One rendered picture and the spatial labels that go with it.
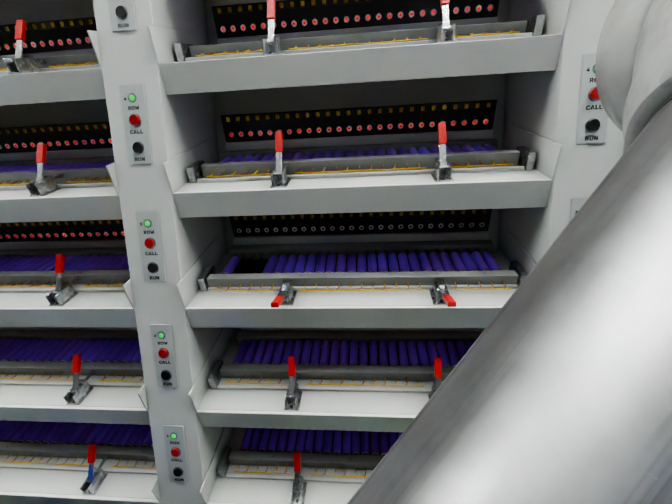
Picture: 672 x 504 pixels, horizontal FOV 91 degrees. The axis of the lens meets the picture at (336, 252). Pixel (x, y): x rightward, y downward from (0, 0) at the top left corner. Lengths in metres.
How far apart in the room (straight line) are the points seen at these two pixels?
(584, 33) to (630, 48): 0.41
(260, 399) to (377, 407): 0.22
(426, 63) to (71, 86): 0.58
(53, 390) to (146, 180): 0.50
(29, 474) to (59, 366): 0.25
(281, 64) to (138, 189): 0.31
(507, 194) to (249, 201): 0.41
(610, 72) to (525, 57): 0.37
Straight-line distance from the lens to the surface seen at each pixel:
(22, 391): 0.98
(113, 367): 0.87
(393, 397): 0.68
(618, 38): 0.26
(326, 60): 0.58
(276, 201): 0.56
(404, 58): 0.58
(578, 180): 0.62
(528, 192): 0.60
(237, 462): 0.86
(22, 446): 1.13
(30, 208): 0.80
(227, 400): 0.73
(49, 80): 0.77
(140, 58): 0.68
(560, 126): 0.62
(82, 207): 0.73
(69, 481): 1.03
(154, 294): 0.67
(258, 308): 0.60
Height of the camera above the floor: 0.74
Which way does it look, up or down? 9 degrees down
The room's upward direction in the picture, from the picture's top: 2 degrees counter-clockwise
